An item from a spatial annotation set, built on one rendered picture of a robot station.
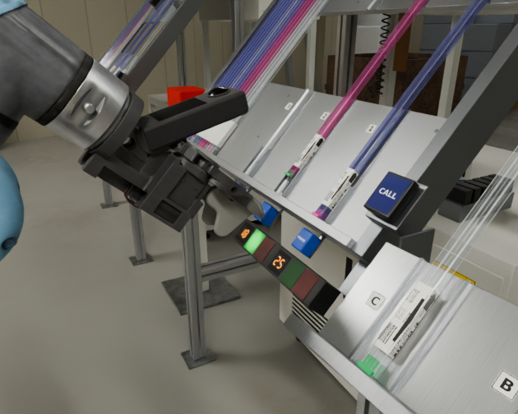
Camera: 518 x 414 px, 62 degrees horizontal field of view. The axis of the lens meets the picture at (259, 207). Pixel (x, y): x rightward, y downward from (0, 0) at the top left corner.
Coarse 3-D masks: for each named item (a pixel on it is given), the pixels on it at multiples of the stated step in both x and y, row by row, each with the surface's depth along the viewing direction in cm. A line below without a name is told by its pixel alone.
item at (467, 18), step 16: (480, 0) 58; (464, 16) 59; (464, 32) 58; (448, 48) 58; (432, 64) 58; (416, 80) 58; (416, 96) 58; (400, 112) 58; (384, 128) 58; (368, 144) 58; (368, 160) 58; (320, 208) 58
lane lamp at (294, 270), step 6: (294, 264) 59; (300, 264) 59; (288, 270) 60; (294, 270) 59; (300, 270) 58; (282, 276) 60; (288, 276) 59; (294, 276) 58; (282, 282) 59; (288, 282) 58; (294, 282) 58
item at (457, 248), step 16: (512, 160) 35; (496, 176) 35; (512, 176) 34; (496, 192) 34; (480, 208) 34; (496, 208) 34; (464, 224) 34; (480, 224) 33; (464, 240) 33; (448, 256) 33; (464, 256) 33; (432, 272) 33; (448, 272) 33; (368, 352) 33; (384, 352) 32; (384, 368) 32
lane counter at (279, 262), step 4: (280, 252) 62; (284, 252) 62; (276, 256) 63; (280, 256) 62; (284, 256) 61; (288, 256) 61; (272, 260) 63; (276, 260) 62; (280, 260) 62; (284, 260) 61; (288, 260) 61; (272, 264) 62; (276, 264) 62; (280, 264) 61; (284, 264) 61; (272, 268) 62; (276, 268) 61; (280, 268) 61; (276, 272) 61; (280, 272) 60
